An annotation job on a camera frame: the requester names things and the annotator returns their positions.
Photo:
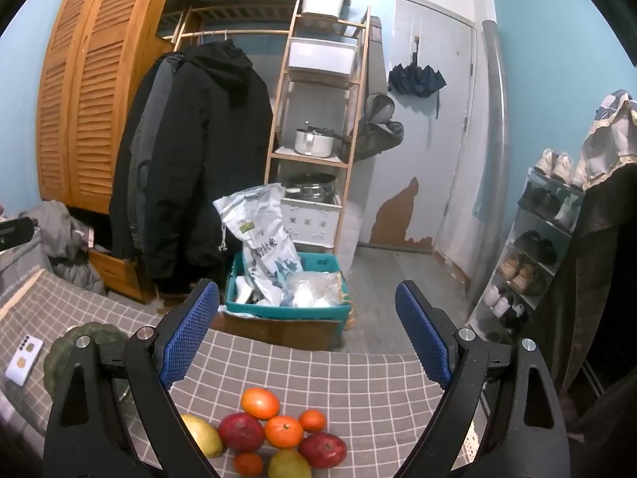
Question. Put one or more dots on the black jacket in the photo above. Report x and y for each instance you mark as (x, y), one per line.
(121, 189)

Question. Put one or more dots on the small orange tangerine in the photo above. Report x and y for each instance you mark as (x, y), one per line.
(312, 420)
(248, 464)

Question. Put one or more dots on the small white storage bin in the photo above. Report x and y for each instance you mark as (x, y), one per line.
(322, 0)

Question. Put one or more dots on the large brown cardboard box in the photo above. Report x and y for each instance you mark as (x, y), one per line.
(283, 332)

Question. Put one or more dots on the grey clothes pile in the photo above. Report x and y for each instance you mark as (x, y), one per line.
(59, 229)

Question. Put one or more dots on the white shoe rack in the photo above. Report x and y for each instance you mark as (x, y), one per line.
(490, 318)

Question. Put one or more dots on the wooden drawer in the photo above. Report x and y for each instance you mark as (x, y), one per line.
(119, 274)

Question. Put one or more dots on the yellow pear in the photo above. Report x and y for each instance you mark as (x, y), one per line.
(288, 465)
(206, 438)

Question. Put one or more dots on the red apple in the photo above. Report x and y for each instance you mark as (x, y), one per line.
(322, 449)
(241, 431)

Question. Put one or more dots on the white patterned basket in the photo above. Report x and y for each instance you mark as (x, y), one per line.
(311, 221)

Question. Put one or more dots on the wooden clothes rack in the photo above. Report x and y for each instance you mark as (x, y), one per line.
(239, 10)

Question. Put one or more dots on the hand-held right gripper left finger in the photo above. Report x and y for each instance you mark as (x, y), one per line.
(191, 328)

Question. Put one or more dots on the wooden ladder shelf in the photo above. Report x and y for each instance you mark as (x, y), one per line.
(278, 109)

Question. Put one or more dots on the dark green scalloped plate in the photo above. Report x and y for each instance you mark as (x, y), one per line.
(62, 353)

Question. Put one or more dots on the patterned frilled garment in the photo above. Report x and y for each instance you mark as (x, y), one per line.
(612, 134)

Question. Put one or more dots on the steel cooking pot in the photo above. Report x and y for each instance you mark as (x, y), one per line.
(313, 143)
(311, 188)

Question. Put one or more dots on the dark blue folded umbrella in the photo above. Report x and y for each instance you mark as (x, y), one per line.
(415, 79)

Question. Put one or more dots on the white smartphone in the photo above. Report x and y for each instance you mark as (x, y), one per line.
(24, 360)

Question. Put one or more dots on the clear plastic bag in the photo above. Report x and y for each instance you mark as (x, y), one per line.
(316, 289)

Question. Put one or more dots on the grey checked tablecloth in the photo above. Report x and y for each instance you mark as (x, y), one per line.
(318, 383)

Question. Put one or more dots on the dark brown hanging coat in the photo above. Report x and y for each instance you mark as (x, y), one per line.
(597, 284)

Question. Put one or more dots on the teal plastic crate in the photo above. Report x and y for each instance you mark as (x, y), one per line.
(298, 312)

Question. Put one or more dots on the pale blue door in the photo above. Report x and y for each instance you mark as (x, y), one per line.
(428, 159)

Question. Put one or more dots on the grey hanging bag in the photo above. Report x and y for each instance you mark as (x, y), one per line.
(375, 129)

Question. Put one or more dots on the grey metal pipe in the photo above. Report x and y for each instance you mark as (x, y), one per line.
(492, 134)

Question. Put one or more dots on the wooden louvred wardrobe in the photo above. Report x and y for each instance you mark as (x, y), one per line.
(89, 84)

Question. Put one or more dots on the wide white storage bin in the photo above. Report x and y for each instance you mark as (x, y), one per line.
(323, 55)

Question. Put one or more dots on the grey fabric storage box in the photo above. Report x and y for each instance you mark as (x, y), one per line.
(22, 269)

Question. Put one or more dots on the group of shoes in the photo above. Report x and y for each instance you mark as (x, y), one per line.
(527, 274)

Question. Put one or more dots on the white printed rice bag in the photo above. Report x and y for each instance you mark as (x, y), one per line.
(263, 239)

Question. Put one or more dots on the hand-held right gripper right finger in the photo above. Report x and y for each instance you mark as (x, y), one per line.
(423, 331)

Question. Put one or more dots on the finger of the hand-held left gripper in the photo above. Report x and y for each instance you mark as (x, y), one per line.
(15, 233)

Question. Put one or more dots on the black hooded coat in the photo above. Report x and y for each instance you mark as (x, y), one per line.
(209, 159)

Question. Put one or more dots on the grey padded jacket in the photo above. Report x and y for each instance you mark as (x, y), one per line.
(149, 124)

